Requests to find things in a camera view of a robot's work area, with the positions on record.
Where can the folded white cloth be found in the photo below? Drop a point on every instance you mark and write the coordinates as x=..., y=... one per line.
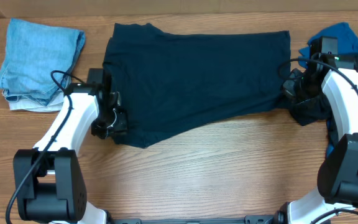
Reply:
x=38, y=93

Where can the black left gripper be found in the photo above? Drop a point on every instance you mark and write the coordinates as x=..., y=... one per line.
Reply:
x=122, y=127

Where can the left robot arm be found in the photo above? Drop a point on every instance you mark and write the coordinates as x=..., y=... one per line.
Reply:
x=50, y=187

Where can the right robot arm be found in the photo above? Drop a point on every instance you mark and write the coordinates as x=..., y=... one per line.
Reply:
x=337, y=183

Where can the black t-shirt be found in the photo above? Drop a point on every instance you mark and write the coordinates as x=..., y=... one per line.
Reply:
x=340, y=89

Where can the bright blue shirt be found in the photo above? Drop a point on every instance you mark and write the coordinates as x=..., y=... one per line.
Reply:
x=347, y=40

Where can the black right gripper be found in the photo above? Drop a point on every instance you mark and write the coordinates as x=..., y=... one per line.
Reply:
x=295, y=90

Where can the folded light blue jeans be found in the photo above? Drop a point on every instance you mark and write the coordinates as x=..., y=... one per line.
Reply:
x=35, y=48

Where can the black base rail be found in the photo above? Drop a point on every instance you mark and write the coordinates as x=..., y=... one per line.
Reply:
x=248, y=219

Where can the dark navy t-shirt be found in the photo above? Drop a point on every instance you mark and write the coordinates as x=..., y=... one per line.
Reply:
x=171, y=83

